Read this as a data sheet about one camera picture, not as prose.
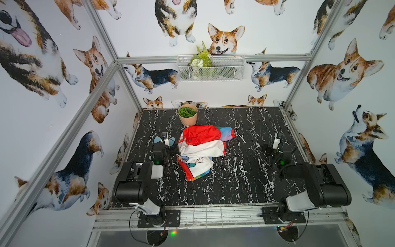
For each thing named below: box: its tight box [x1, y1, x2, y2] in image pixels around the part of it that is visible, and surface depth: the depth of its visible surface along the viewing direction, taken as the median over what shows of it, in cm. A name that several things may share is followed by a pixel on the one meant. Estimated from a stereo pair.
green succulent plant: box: [178, 107, 197, 118], surface depth 105 cm
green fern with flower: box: [190, 40, 213, 68], surface depth 84 cm
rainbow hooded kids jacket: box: [176, 125, 236, 182], surface depth 94 cm
